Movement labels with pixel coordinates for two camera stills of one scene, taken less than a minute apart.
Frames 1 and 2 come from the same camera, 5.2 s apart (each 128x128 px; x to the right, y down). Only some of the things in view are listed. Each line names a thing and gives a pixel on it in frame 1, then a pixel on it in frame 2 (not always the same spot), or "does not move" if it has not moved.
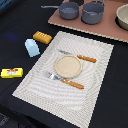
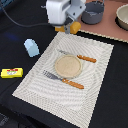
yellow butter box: x=12 y=72 does not move
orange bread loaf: x=42 y=37 → x=74 y=27
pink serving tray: x=108 y=27 does not move
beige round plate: x=68 y=66 does not move
